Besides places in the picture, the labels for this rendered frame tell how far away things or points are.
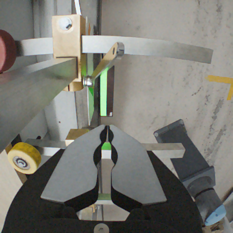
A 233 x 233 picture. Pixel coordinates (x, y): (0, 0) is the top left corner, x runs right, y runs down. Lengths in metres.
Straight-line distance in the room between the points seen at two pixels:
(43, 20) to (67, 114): 0.36
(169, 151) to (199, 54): 0.24
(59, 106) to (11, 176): 0.31
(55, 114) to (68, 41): 0.40
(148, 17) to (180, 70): 0.49
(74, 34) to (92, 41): 0.03
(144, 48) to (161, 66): 0.93
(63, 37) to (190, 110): 1.32
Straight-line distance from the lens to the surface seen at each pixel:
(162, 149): 0.38
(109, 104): 0.45
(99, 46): 0.26
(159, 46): 0.27
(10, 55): 0.29
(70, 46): 0.26
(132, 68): 1.14
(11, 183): 0.51
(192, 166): 1.09
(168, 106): 1.32
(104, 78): 0.43
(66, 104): 0.57
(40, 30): 0.56
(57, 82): 0.17
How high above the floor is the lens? 1.12
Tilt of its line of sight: 63 degrees down
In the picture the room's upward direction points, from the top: 177 degrees clockwise
